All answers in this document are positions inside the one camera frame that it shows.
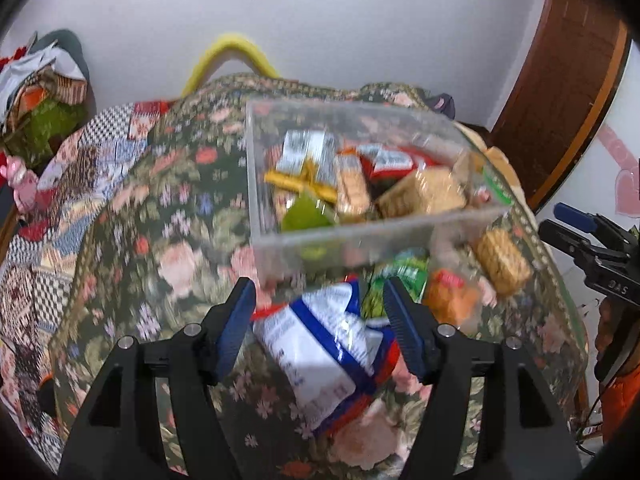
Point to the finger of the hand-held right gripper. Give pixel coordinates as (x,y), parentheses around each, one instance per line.
(575,216)
(560,237)

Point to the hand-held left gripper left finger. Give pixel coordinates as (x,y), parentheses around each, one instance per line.
(235,330)

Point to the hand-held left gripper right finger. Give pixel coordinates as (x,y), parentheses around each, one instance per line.
(405,330)

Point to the thin green snack packet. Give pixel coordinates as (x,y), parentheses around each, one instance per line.
(498,190)

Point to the blue white snack bag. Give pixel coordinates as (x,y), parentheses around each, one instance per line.
(320,355)

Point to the clear packet with red label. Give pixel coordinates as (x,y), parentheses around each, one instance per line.
(479,195)

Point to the clear plastic storage box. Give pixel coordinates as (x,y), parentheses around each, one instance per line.
(380,240)

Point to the green jelly cup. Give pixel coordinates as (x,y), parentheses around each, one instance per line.
(305,217)

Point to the gold-wrapped biscuit packet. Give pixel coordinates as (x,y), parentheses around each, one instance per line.
(420,195)

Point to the clear biscuit packet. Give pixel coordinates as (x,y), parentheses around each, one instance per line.
(352,187)

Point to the red snack packet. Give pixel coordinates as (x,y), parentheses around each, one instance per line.
(395,160)

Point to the clear bag of orange snacks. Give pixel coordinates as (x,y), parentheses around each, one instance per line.
(450,297)

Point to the green pea snack packet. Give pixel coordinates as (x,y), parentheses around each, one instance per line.
(400,277)

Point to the pink heart stickers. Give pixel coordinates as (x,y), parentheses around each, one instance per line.
(625,180)

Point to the tan cloth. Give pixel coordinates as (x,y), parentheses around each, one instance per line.
(497,157)

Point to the dark floral blanket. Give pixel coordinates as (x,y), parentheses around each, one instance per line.
(165,240)

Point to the brown wooden door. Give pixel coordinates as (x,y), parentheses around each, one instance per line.
(560,85)

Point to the dark grey bag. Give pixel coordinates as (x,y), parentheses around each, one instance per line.
(442,105)

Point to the patchwork quilt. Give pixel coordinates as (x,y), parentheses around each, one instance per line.
(85,160)

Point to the pink toy figure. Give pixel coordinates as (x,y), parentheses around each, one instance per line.
(20,182)

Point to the yellow foam tube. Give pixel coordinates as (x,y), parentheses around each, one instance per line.
(230,42)

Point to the pile of clothes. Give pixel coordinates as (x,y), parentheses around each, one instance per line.
(40,95)

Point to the grey chair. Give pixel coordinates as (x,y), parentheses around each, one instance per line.
(72,45)

